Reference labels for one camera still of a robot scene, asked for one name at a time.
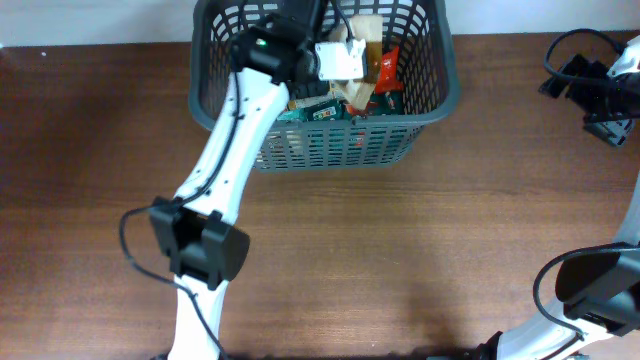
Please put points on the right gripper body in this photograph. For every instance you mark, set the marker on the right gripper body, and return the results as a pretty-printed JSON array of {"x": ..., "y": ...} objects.
[{"x": 609, "y": 100}]

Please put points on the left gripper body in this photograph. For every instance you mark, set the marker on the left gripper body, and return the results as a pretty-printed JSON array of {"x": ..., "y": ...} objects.
[{"x": 313, "y": 83}]

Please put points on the green coffee sachet bag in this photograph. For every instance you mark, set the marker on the green coffee sachet bag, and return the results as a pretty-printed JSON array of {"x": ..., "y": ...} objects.
[{"x": 330, "y": 112}]

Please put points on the beige snack bag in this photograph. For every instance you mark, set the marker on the beige snack bag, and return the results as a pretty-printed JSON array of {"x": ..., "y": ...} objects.
[{"x": 367, "y": 55}]

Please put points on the orange spaghetti packet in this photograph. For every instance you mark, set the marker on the orange spaghetti packet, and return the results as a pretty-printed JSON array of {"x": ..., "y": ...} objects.
[{"x": 387, "y": 84}]

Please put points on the grey plastic shopping basket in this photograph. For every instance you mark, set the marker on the grey plastic shopping basket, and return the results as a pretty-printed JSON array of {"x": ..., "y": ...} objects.
[{"x": 418, "y": 30}]

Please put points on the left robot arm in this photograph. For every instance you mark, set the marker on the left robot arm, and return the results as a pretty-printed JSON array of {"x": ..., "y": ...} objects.
[{"x": 238, "y": 88}]

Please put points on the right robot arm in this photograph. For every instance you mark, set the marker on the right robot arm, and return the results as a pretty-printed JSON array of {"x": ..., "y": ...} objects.
[{"x": 589, "y": 294}]

